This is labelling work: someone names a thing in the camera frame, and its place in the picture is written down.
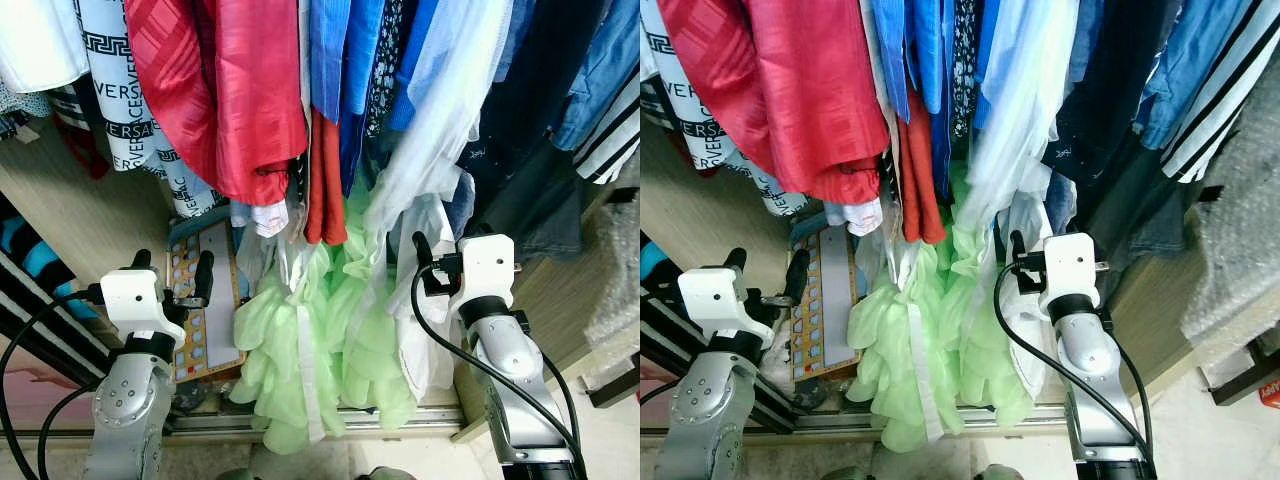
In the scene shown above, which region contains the board with coloured buttons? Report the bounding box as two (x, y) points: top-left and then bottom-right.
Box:
(165, 218), (248, 386)
(790, 225), (863, 383)

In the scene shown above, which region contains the white sheer hanging garment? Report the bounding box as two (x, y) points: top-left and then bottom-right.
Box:
(995, 160), (1076, 401)
(385, 165), (476, 401)

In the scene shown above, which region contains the light wooden wardrobe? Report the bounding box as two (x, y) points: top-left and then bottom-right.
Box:
(0, 115), (641, 443)
(640, 120), (1280, 441)

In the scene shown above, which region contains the blue black striped garment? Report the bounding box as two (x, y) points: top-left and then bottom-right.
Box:
(640, 235), (676, 291)
(0, 195), (81, 321)

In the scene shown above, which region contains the light green ruffled dress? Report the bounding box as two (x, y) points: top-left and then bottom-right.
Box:
(848, 165), (1036, 453)
(230, 185), (421, 456)

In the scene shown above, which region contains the orange red hanging garment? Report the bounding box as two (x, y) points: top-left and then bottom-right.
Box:
(897, 90), (947, 246)
(304, 108), (349, 247)

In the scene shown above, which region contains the clear bubble wrap roll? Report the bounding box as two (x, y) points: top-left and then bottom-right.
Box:
(1180, 95), (1280, 346)
(585, 150), (641, 376)

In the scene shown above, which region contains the white black logo print garment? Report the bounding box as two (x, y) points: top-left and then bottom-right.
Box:
(640, 0), (811, 216)
(48, 0), (226, 219)

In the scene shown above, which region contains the pale blue sheer shirt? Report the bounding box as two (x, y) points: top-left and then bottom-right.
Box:
(960, 0), (1081, 231)
(365, 0), (513, 236)

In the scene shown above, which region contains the black white striped garment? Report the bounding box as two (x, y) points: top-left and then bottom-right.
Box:
(1160, 0), (1280, 184)
(572, 70), (641, 186)

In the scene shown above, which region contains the red satin hanging garment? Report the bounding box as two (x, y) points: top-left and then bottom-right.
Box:
(125, 0), (311, 207)
(655, 0), (891, 206)

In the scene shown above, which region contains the navy hanging garment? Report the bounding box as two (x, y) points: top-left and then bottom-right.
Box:
(458, 0), (613, 201)
(1040, 0), (1186, 191)

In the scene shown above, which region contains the dark floral hanging garment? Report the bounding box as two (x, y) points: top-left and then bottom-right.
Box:
(950, 0), (986, 141)
(362, 0), (406, 141)

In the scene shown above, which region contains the bright blue hanging shirt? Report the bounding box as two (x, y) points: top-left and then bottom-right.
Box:
(308, 0), (386, 196)
(870, 0), (956, 201)

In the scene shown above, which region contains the denim blue hanging shirt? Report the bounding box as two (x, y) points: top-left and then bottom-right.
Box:
(1135, 0), (1261, 151)
(550, 0), (641, 151)

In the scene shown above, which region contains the plain white hanging garment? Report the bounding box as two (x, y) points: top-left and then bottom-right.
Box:
(0, 0), (91, 93)

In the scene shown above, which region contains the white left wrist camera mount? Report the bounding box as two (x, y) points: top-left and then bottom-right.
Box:
(678, 266), (766, 341)
(100, 267), (188, 343)

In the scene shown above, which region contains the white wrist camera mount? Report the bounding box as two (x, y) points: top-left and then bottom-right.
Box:
(100, 267), (188, 343)
(1040, 233), (1101, 301)
(678, 266), (766, 341)
(450, 235), (517, 306)

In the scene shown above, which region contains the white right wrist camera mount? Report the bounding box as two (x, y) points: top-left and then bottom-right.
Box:
(1040, 233), (1101, 301)
(450, 235), (517, 306)

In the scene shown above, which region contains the metal sliding door rail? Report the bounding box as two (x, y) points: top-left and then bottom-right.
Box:
(770, 400), (1071, 433)
(0, 400), (466, 441)

